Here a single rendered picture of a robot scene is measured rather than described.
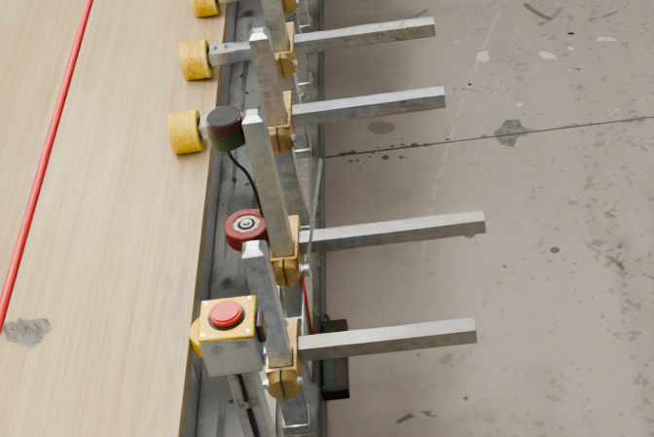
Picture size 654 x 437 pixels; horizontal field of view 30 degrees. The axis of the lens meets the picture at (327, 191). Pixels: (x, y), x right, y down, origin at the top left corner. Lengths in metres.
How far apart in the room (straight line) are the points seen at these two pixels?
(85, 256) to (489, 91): 2.03
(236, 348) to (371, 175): 2.18
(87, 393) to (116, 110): 0.77
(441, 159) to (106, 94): 1.38
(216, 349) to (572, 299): 1.81
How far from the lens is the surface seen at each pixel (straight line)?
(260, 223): 2.14
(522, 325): 3.15
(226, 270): 2.50
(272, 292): 1.83
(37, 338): 2.07
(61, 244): 2.24
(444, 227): 2.14
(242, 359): 1.53
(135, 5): 2.88
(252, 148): 1.97
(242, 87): 3.02
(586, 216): 3.45
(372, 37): 2.49
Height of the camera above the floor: 2.27
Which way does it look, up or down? 39 degrees down
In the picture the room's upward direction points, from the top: 11 degrees counter-clockwise
